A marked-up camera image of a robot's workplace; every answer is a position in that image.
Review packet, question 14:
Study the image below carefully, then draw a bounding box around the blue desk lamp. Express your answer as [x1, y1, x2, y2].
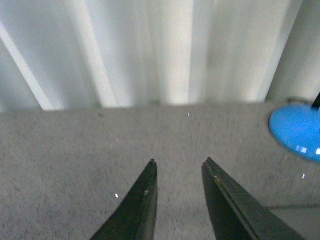
[268, 95, 320, 163]

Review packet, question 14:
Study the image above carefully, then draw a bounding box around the left gripper dark own left finger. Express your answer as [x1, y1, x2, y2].
[91, 159, 158, 240]

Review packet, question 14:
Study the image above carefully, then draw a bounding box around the white pleated curtain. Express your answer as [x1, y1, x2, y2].
[0, 0, 320, 112]

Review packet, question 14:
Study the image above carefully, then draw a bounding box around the left gripper dark own right finger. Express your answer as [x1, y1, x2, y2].
[201, 157, 303, 240]

